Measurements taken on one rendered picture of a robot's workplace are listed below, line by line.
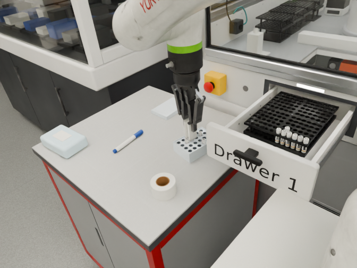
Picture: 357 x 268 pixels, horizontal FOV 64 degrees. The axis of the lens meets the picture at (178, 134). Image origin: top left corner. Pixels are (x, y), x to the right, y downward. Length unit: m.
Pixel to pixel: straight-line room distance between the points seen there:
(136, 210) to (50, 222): 1.19
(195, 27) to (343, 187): 0.71
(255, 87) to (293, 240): 0.55
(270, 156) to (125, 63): 0.88
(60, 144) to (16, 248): 1.00
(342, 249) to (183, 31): 0.53
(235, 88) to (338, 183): 0.47
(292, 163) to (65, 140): 0.72
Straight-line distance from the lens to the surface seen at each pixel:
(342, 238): 0.42
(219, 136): 0.76
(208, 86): 1.05
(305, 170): 0.68
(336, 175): 1.07
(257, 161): 0.68
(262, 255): 0.61
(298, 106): 0.92
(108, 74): 1.33
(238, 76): 1.05
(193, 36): 0.73
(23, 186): 2.27
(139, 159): 0.93
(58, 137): 1.07
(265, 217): 0.67
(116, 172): 0.91
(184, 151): 0.89
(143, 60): 1.44
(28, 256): 1.85
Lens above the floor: 1.36
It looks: 36 degrees down
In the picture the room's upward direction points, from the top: 6 degrees counter-clockwise
